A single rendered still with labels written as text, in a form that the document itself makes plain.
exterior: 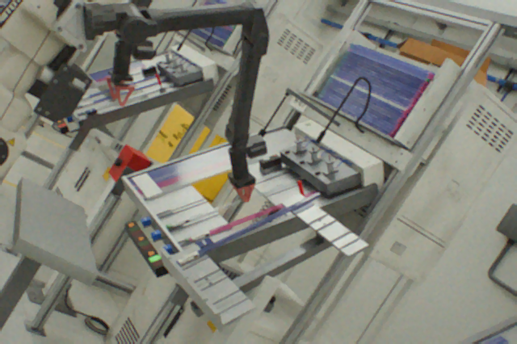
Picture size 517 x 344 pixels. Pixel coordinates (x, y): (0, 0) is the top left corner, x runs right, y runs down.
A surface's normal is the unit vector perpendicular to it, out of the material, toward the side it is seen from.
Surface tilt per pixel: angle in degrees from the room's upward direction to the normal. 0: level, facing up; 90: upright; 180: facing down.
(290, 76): 90
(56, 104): 90
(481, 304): 90
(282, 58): 90
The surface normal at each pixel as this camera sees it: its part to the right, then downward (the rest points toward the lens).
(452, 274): -0.72, -0.41
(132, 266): 0.44, 0.35
